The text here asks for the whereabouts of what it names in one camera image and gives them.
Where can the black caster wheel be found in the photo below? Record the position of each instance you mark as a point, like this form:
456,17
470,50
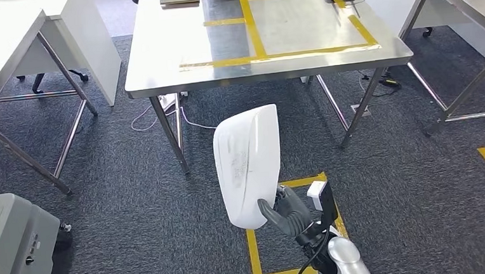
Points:
428,32

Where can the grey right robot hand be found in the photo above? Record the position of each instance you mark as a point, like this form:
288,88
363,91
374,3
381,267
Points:
291,213

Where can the black swivel chair base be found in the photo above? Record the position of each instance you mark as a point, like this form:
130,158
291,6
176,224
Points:
38,83

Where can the white desk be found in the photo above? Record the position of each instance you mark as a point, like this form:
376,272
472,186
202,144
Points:
390,0
94,56

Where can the steel workbench with tape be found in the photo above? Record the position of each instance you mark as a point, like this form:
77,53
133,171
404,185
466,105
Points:
170,52

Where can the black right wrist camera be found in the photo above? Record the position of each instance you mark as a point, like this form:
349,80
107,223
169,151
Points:
328,202

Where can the silver floor socket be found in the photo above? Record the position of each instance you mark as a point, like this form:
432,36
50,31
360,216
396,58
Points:
361,110

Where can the white curved plastic part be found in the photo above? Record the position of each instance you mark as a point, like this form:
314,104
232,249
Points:
248,165

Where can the grey machine cabinet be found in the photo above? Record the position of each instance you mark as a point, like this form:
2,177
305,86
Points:
5,251

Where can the white power strip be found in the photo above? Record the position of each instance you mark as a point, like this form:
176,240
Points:
168,102

